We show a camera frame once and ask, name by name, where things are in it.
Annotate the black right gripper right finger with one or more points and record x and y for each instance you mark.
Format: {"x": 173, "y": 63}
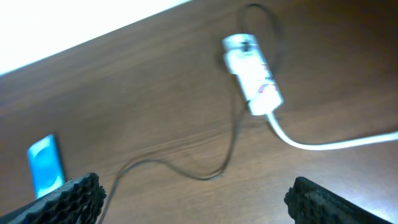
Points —
{"x": 310, "y": 203}

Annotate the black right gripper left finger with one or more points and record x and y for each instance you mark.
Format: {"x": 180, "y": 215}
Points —
{"x": 77, "y": 201}

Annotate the blue smartphone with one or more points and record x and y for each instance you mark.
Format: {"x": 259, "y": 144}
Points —
{"x": 45, "y": 166}

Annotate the white power strip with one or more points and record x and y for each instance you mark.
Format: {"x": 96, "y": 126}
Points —
{"x": 243, "y": 58}

